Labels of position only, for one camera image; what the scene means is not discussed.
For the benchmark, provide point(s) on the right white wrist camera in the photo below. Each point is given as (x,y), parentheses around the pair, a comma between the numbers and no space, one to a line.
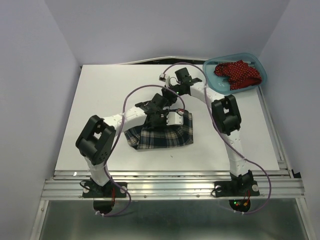
(163,77)

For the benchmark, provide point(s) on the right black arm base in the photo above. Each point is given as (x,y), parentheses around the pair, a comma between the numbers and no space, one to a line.
(238,186)

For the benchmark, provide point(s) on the red polka dot skirt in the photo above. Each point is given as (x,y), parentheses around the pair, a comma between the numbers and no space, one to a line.
(239,74)

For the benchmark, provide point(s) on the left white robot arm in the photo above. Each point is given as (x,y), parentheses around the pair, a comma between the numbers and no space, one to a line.
(96,140)

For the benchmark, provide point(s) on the teal plastic bin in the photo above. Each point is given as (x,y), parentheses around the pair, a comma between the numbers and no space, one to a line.
(220,84)

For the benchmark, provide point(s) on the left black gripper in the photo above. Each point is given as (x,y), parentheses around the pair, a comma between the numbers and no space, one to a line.
(165,113)

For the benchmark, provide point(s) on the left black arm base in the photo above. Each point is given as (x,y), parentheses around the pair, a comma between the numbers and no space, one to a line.
(92,190)

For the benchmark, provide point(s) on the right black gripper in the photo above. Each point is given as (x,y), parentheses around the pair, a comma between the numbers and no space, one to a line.
(167,95)

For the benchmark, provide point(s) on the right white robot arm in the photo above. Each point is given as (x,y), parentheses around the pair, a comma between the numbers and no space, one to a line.
(225,116)

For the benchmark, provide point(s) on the aluminium rail frame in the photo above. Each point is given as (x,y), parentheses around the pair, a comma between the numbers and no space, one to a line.
(178,205)

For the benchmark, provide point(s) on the navy plaid pleated skirt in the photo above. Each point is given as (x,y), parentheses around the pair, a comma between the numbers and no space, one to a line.
(172,136)

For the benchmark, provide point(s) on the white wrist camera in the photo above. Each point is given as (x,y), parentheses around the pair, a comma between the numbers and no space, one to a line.
(163,77)
(175,118)

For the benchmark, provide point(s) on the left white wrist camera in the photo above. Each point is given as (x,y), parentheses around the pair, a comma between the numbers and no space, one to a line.
(175,118)

